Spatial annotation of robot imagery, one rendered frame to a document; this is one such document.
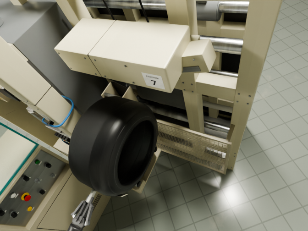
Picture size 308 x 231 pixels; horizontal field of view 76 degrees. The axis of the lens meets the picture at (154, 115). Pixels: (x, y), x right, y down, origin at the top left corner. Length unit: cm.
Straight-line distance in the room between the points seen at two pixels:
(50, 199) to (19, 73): 107
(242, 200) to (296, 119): 115
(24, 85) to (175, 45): 70
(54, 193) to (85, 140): 83
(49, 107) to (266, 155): 215
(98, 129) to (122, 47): 43
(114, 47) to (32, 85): 44
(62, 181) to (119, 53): 125
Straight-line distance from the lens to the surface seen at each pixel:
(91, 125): 108
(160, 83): 81
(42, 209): 185
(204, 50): 83
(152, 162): 162
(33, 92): 111
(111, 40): 96
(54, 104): 119
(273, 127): 269
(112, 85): 168
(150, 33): 90
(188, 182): 236
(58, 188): 183
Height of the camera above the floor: 228
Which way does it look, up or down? 55 degrees down
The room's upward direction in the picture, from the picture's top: 24 degrees counter-clockwise
